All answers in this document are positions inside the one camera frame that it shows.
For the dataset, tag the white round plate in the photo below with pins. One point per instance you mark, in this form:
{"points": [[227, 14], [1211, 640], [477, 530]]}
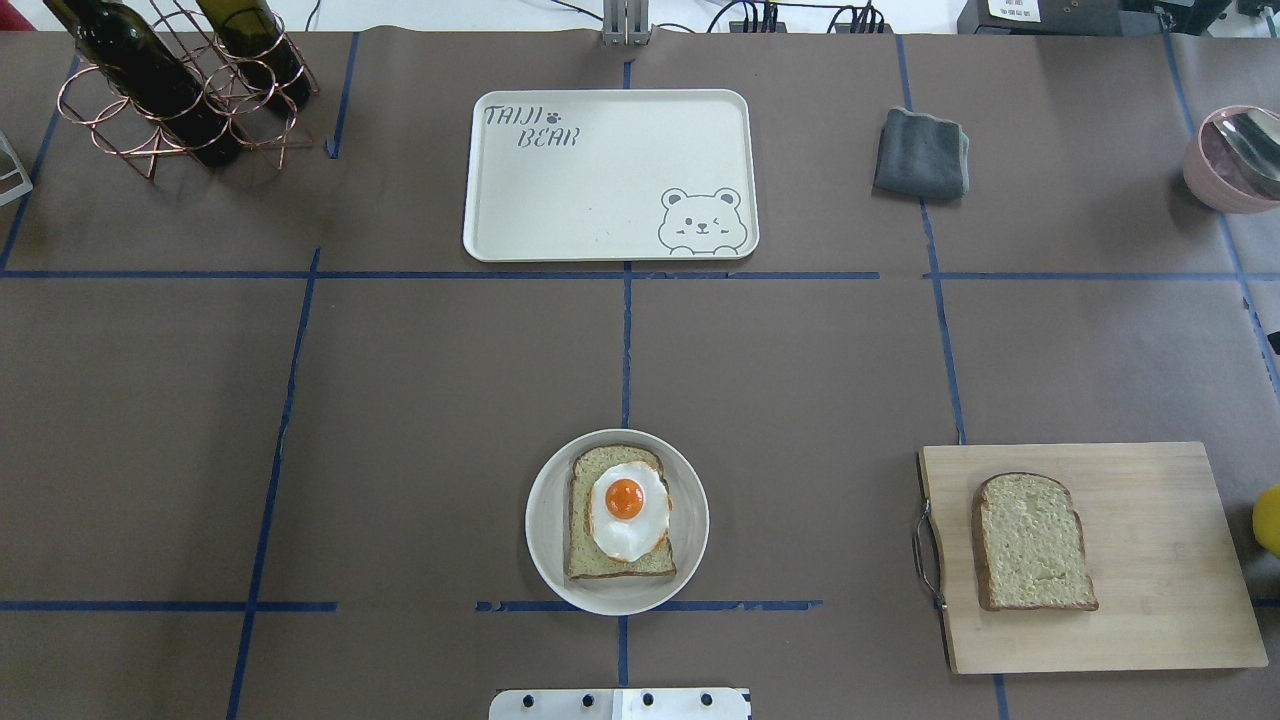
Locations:
{"points": [[547, 528]]}

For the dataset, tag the bread slice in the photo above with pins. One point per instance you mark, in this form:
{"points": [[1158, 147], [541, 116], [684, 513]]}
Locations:
{"points": [[1029, 546], [584, 559]]}

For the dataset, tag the cream bear serving tray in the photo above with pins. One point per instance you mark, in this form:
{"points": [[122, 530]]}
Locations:
{"points": [[610, 174]]}

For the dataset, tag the fried egg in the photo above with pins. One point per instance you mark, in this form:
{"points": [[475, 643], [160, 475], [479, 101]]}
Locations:
{"points": [[629, 510]]}

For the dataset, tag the grey folded cloth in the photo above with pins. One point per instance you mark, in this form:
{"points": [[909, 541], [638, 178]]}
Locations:
{"points": [[922, 155]]}

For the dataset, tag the black equipment on back shelf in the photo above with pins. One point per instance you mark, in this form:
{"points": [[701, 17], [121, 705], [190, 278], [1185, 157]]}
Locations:
{"points": [[1088, 18]]}

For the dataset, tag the dark wine bottle right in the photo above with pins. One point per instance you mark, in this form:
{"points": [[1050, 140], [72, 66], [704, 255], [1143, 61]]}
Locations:
{"points": [[249, 32]]}

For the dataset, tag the dark wine bottle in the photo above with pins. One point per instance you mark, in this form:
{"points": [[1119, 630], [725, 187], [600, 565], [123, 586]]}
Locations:
{"points": [[249, 32], [123, 46]]}

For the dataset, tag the wooden cutting board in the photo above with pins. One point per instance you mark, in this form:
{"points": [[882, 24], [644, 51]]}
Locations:
{"points": [[1158, 547]]}

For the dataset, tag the dark wine bottle left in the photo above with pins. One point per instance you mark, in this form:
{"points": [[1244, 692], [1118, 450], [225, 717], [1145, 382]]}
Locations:
{"points": [[123, 46]]}

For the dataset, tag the pink bowl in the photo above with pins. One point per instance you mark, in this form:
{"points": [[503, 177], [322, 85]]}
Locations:
{"points": [[1212, 174]]}

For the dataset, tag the yellow lemon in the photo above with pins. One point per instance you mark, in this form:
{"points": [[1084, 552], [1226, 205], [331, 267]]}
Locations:
{"points": [[1265, 520]]}

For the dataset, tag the metal spoon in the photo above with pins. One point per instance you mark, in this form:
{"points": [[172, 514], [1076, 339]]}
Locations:
{"points": [[1253, 137]]}

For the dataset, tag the grey metal camera post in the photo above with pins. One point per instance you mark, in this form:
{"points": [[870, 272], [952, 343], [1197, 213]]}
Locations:
{"points": [[626, 23]]}

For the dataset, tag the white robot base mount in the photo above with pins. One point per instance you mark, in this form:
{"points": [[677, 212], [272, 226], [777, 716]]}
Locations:
{"points": [[623, 703]]}

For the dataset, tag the copper wire bottle rack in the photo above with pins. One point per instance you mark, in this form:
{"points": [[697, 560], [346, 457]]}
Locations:
{"points": [[118, 128]]}

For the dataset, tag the white frame at left edge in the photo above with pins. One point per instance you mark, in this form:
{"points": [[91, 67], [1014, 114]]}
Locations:
{"points": [[15, 181]]}

